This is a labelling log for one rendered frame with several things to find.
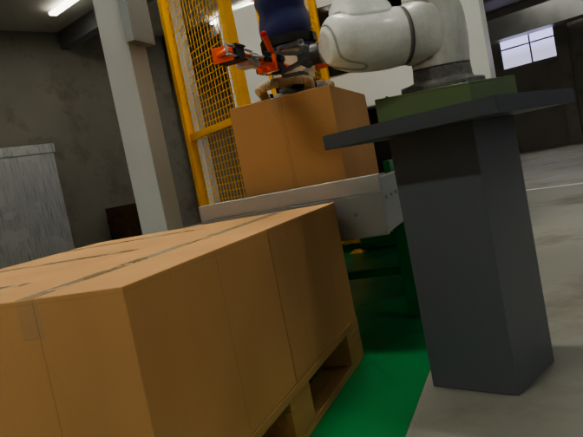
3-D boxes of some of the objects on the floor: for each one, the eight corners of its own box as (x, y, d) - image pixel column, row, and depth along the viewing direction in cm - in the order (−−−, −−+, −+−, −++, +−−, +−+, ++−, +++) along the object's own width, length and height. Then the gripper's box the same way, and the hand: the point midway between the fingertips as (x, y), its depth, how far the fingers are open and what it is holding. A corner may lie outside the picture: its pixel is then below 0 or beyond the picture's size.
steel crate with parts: (150, 235, 1191) (142, 200, 1186) (182, 231, 1118) (174, 194, 1113) (108, 245, 1125) (100, 209, 1120) (140, 242, 1052) (131, 203, 1047)
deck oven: (48, 260, 1042) (24, 154, 1029) (79, 257, 966) (54, 142, 953) (-41, 282, 940) (-69, 164, 927) (-14, 281, 864) (-44, 153, 851)
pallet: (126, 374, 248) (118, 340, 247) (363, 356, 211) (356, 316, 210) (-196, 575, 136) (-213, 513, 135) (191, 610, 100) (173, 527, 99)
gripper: (314, 27, 217) (253, 42, 225) (323, 75, 218) (262, 89, 227) (320, 29, 224) (261, 45, 232) (328, 77, 225) (270, 90, 234)
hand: (270, 65), depth 228 cm, fingers open, 4 cm apart
